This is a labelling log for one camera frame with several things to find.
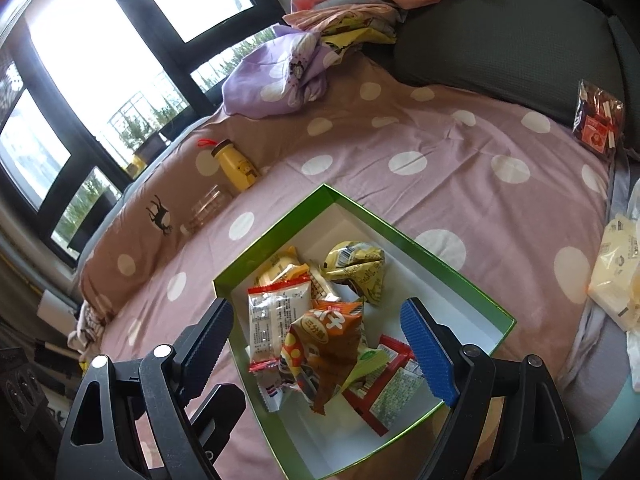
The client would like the clear plastic bottle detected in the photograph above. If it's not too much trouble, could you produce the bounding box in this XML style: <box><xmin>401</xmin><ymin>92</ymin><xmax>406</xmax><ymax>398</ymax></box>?
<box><xmin>180</xmin><ymin>185</ymin><xmax>234</xmax><ymax>236</ymax></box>

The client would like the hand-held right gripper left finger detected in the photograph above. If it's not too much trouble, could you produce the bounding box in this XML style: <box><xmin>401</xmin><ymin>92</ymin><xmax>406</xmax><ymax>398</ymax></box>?
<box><xmin>55</xmin><ymin>297</ymin><xmax>235</xmax><ymax>480</ymax></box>

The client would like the orange-yellow snack bag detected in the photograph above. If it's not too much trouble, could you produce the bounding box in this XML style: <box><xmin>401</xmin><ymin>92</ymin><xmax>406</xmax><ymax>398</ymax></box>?
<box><xmin>255</xmin><ymin>245</ymin><xmax>311</xmax><ymax>286</ymax></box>

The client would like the green cardboard box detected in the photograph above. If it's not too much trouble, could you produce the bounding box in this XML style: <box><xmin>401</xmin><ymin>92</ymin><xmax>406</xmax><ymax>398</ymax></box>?
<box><xmin>212</xmin><ymin>183</ymin><xmax>518</xmax><ymax>480</ymax></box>

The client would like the yellow snack bag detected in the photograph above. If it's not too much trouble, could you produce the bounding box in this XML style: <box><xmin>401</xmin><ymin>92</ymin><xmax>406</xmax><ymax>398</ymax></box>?
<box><xmin>322</xmin><ymin>241</ymin><xmax>388</xmax><ymax>306</ymax></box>

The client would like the striped clothes bundle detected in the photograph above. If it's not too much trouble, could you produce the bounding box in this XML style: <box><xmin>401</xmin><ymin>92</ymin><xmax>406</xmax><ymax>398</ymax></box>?
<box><xmin>66</xmin><ymin>302</ymin><xmax>108</xmax><ymax>356</ymax></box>

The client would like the pink dotted bed sheet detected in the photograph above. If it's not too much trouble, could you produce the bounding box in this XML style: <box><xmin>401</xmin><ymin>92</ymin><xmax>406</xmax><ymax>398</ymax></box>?
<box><xmin>97</xmin><ymin>77</ymin><xmax>621</xmax><ymax>480</ymax></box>

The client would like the white cylinder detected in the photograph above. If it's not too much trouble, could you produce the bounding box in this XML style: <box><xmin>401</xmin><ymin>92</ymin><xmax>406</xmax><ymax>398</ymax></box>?
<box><xmin>37</xmin><ymin>289</ymin><xmax>81</xmax><ymax>332</ymax></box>

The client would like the silver red-edged snack packet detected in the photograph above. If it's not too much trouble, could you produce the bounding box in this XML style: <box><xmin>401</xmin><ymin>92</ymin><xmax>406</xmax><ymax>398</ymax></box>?
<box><xmin>247</xmin><ymin>280</ymin><xmax>312</xmax><ymax>373</ymax></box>

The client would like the yellow packet with green logo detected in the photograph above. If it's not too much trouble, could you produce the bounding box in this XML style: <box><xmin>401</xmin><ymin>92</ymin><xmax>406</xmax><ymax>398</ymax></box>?
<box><xmin>342</xmin><ymin>347</ymin><xmax>392</xmax><ymax>396</ymax></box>

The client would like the red white snack packet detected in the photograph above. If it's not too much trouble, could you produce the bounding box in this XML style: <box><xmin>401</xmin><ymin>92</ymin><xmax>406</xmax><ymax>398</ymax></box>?
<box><xmin>377</xmin><ymin>334</ymin><xmax>417</xmax><ymax>362</ymax></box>

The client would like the dark grey cushion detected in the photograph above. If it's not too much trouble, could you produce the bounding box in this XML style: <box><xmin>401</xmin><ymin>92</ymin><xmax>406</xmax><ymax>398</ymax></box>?
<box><xmin>390</xmin><ymin>0</ymin><xmax>629</xmax><ymax>129</ymax></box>

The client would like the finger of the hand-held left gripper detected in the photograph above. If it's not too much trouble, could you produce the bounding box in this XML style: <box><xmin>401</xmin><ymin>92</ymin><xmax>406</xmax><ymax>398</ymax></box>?
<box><xmin>189</xmin><ymin>383</ymin><xmax>247</xmax><ymax>480</ymax></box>

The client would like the yellow bottle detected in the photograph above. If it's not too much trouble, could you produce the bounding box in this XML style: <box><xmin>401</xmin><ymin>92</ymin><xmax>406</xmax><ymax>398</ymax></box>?
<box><xmin>197</xmin><ymin>138</ymin><xmax>261</xmax><ymax>194</ymax></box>

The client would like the orange panda snack bag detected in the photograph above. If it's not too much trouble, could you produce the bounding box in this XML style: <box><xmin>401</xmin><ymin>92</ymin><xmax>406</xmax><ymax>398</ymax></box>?
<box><xmin>279</xmin><ymin>300</ymin><xmax>367</xmax><ymax>416</ymax></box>

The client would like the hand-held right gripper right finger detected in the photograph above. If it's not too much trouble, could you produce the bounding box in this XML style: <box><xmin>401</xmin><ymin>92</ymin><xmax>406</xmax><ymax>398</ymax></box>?
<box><xmin>400</xmin><ymin>297</ymin><xmax>583</xmax><ymax>480</ymax></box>

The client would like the purple dotted cloth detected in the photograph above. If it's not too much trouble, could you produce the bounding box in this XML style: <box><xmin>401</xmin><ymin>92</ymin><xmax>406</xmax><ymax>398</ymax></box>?
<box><xmin>222</xmin><ymin>25</ymin><xmax>342</xmax><ymax>121</ymax></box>

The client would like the clear bag of red packets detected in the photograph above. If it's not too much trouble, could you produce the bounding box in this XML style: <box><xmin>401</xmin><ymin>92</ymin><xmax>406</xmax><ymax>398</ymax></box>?
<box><xmin>572</xmin><ymin>79</ymin><xmax>627</xmax><ymax>162</ymax></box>

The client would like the white tissue pack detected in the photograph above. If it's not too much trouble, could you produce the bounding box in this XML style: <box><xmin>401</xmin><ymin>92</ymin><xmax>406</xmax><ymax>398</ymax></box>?
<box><xmin>587</xmin><ymin>212</ymin><xmax>640</xmax><ymax>332</ymax></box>

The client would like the black framed window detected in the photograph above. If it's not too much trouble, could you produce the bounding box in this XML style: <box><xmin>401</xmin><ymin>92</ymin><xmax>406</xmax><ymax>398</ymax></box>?
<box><xmin>0</xmin><ymin>0</ymin><xmax>286</xmax><ymax>266</ymax></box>

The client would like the yellow printed cloth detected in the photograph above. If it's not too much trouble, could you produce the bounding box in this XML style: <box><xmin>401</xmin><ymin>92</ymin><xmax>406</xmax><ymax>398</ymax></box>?
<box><xmin>320</xmin><ymin>15</ymin><xmax>399</xmax><ymax>54</ymax></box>

